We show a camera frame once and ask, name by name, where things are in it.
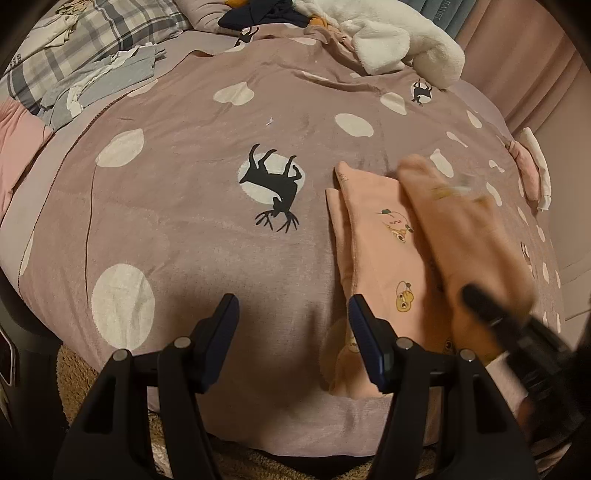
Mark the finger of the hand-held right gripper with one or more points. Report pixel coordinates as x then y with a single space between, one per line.
482 304

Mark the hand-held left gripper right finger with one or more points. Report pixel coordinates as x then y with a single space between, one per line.
364 341

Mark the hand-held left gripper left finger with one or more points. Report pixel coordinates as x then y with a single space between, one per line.
221 341

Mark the pink cartoon print pants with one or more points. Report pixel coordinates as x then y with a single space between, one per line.
392 230

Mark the grey-blue clothes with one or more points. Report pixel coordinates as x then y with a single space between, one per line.
106 78

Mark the pink and white folded cloth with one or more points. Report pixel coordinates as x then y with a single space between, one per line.
531 170

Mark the beige shaggy rug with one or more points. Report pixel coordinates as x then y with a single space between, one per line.
74 383

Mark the dark furniture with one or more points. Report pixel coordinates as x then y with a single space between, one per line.
27 323

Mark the mauve deer print blanket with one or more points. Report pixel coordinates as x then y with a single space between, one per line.
184 138

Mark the pink curtain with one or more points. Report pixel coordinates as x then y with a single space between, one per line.
526 60

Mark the lavender bed sheet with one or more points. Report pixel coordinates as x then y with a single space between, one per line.
51 152

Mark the white fluffy garment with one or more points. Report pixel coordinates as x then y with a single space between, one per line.
392 41

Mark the plain pink cloth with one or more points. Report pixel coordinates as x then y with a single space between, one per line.
18 147

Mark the grey plaid pillow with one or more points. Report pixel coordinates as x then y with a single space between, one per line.
92 41

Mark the navy cloth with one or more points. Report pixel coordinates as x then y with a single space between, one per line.
263 14

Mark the crumpled white cloth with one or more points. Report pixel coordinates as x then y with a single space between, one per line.
64 23

